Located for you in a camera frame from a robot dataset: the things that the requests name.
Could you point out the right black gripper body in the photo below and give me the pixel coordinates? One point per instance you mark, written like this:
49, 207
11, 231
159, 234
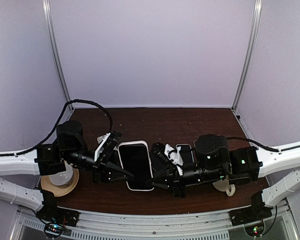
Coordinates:
179, 190

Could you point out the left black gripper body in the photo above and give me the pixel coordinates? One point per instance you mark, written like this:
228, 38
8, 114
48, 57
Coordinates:
98, 171

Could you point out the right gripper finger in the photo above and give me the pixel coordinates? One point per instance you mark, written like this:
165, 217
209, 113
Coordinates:
163, 185
159, 178

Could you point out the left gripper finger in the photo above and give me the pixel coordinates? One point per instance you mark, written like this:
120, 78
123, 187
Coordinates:
116, 168
115, 178

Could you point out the dark phone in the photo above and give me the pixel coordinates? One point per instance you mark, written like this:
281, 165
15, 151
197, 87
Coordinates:
136, 166

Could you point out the pinkish beige phone case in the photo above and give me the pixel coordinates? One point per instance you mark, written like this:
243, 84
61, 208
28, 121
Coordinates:
133, 143

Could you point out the purple phone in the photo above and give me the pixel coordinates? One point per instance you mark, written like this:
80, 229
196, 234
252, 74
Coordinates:
186, 156

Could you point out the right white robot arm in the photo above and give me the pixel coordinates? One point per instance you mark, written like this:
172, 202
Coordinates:
217, 164

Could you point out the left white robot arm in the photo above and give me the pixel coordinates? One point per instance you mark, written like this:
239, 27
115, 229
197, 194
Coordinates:
48, 159

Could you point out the white bowl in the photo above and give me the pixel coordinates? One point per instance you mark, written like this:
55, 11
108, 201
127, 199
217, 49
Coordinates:
62, 178

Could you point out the tan saucer plate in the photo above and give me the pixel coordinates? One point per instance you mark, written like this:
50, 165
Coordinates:
60, 191

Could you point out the cream ribbed mug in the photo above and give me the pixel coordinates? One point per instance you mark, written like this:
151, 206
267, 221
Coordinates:
225, 186

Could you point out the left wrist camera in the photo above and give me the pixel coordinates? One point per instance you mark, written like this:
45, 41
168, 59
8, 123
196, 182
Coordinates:
106, 148

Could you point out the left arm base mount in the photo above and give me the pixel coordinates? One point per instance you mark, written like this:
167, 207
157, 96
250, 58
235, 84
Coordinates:
56, 221

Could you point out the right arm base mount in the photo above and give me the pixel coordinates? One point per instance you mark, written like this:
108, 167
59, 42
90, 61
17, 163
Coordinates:
252, 220

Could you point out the left aluminium corner post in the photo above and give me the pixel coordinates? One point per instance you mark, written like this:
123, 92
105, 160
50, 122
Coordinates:
55, 53

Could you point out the aluminium corner post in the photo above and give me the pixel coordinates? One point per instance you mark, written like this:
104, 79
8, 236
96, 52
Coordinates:
253, 35
55, 53

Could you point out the right aluminium corner post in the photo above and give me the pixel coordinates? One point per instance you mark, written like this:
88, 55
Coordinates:
253, 35

